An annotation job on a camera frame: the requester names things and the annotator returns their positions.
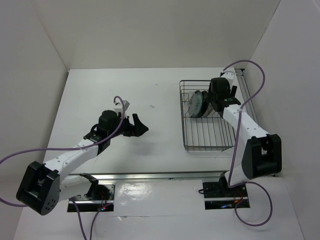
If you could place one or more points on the frosted beige glass plate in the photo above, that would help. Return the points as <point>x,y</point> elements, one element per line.
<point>208,111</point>

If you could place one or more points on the black round plate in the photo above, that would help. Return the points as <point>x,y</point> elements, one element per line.
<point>204,104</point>

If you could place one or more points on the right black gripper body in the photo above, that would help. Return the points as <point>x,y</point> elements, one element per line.
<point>211,94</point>

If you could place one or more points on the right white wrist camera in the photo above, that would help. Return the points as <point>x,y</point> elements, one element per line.
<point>229,75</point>

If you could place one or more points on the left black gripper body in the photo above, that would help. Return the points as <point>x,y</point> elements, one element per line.
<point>125,129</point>

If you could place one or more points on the aluminium front rail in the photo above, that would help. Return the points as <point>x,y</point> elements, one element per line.
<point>157,175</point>

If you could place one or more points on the blue patterned ceramic plate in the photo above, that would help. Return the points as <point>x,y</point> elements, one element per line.
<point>199,98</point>

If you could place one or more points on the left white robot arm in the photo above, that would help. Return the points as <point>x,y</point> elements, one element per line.
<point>45,184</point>

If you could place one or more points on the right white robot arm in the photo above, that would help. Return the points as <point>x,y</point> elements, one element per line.
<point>256,152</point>

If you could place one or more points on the metal wire dish rack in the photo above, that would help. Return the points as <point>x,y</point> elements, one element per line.
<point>211,133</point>

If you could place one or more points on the clear ribbed glass plate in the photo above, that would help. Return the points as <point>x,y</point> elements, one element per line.
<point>190,104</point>

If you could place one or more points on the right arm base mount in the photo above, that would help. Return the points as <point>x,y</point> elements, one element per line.
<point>216,197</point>

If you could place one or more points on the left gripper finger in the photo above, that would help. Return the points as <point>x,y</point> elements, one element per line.
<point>137,131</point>
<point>137,122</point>

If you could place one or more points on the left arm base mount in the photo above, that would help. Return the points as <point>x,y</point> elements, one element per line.
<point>102,200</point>

